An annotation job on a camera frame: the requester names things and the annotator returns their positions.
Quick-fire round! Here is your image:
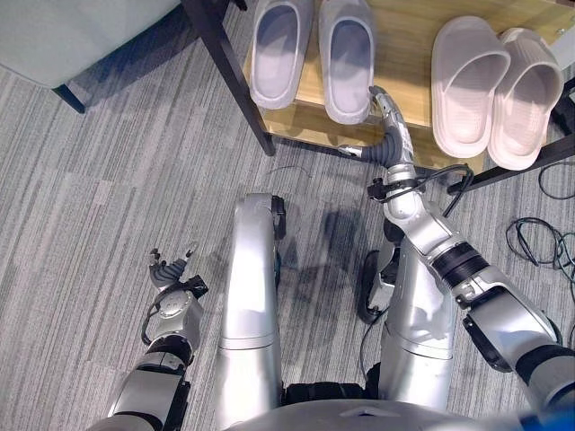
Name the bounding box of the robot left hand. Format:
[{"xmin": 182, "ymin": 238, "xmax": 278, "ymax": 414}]
[{"xmin": 148, "ymin": 241, "xmax": 200, "ymax": 289}]

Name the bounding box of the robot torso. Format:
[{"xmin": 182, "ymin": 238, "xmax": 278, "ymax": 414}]
[{"xmin": 215, "ymin": 381, "xmax": 540, "ymax": 431}]

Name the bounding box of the robot leg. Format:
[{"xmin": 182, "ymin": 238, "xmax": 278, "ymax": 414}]
[
  {"xmin": 358, "ymin": 222, "xmax": 459, "ymax": 412},
  {"xmin": 213, "ymin": 192, "xmax": 288, "ymax": 430}
]

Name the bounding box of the thin black wire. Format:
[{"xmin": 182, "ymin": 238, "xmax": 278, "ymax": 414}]
[{"xmin": 265, "ymin": 165, "xmax": 313, "ymax": 179}]

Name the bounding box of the wooden shoe rack black frame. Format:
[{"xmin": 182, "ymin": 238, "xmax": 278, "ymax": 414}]
[{"xmin": 181, "ymin": 0, "xmax": 575, "ymax": 195}]

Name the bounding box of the robot left leg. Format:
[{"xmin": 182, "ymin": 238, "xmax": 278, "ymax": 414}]
[{"xmin": 213, "ymin": 192, "xmax": 288, "ymax": 430}]

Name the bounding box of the pink slipper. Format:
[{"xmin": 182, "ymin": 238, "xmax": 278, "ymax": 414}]
[
  {"xmin": 430, "ymin": 15, "xmax": 512, "ymax": 159},
  {"xmin": 487, "ymin": 27, "xmax": 565, "ymax": 172}
]

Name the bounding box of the black cable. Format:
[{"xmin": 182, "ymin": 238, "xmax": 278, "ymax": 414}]
[
  {"xmin": 506, "ymin": 217, "xmax": 575, "ymax": 285},
  {"xmin": 537, "ymin": 160, "xmax": 575, "ymax": 201}
]

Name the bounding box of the robot right leg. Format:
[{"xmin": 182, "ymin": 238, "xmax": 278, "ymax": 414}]
[{"xmin": 358, "ymin": 222, "xmax": 459, "ymax": 412}]

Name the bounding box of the grey sofa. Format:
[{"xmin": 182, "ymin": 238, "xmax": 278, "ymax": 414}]
[{"xmin": 0, "ymin": 0, "xmax": 199, "ymax": 115}]

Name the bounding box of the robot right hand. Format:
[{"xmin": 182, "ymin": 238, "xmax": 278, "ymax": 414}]
[{"xmin": 336, "ymin": 84, "xmax": 416, "ymax": 172}]

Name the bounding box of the grey slipper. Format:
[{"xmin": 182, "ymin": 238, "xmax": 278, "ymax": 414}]
[
  {"xmin": 317, "ymin": 0, "xmax": 377, "ymax": 126},
  {"xmin": 248, "ymin": 0, "xmax": 315, "ymax": 110}
]

